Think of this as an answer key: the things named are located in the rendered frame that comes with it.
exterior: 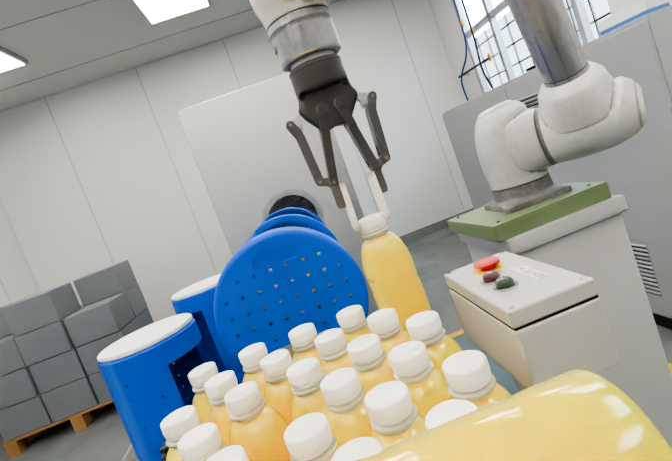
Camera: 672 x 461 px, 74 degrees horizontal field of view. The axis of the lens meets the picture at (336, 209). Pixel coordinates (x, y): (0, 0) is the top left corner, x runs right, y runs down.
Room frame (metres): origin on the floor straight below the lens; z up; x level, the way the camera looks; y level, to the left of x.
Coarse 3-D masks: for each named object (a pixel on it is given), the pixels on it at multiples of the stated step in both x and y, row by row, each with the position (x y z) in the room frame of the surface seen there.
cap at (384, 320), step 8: (376, 312) 0.57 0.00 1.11; (384, 312) 0.56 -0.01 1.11; (392, 312) 0.54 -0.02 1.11; (368, 320) 0.55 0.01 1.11; (376, 320) 0.54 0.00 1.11; (384, 320) 0.53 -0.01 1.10; (392, 320) 0.54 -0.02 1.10; (376, 328) 0.54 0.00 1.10; (384, 328) 0.53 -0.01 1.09; (392, 328) 0.54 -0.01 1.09
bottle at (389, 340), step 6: (396, 330) 0.54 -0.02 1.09; (402, 330) 0.55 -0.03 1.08; (384, 336) 0.53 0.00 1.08; (390, 336) 0.53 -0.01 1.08; (396, 336) 0.54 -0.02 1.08; (402, 336) 0.54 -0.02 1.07; (408, 336) 0.54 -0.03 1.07; (384, 342) 0.54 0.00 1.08; (390, 342) 0.53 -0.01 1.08; (396, 342) 0.53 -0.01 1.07; (402, 342) 0.53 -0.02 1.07; (384, 348) 0.53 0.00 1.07; (390, 348) 0.53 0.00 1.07
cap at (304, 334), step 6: (306, 324) 0.62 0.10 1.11; (312, 324) 0.61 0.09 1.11; (294, 330) 0.62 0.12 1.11; (300, 330) 0.61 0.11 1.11; (306, 330) 0.60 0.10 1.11; (312, 330) 0.60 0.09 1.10; (294, 336) 0.59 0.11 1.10; (300, 336) 0.59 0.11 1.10; (306, 336) 0.59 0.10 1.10; (312, 336) 0.60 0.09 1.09; (294, 342) 0.60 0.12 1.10; (300, 342) 0.59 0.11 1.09; (306, 342) 0.59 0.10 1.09
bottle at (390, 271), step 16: (368, 240) 0.61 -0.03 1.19; (384, 240) 0.60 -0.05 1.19; (400, 240) 0.61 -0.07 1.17; (368, 256) 0.60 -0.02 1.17; (384, 256) 0.59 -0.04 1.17; (400, 256) 0.59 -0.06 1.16; (368, 272) 0.61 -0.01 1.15; (384, 272) 0.59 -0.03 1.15; (400, 272) 0.59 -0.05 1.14; (416, 272) 0.61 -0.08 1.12; (384, 288) 0.59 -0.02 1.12; (400, 288) 0.59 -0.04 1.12; (416, 288) 0.60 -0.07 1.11; (384, 304) 0.60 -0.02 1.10; (400, 304) 0.59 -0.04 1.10; (416, 304) 0.59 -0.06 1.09; (400, 320) 0.59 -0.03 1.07
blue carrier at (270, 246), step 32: (288, 224) 1.66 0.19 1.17; (320, 224) 1.21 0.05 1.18; (256, 256) 0.80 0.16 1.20; (288, 256) 0.80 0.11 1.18; (320, 256) 0.80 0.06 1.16; (224, 288) 0.79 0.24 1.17; (256, 288) 0.79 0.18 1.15; (288, 288) 0.79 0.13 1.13; (320, 288) 0.80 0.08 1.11; (352, 288) 0.80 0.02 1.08; (224, 320) 0.78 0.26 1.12; (256, 320) 0.79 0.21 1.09; (288, 320) 0.79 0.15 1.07; (320, 320) 0.80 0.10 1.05
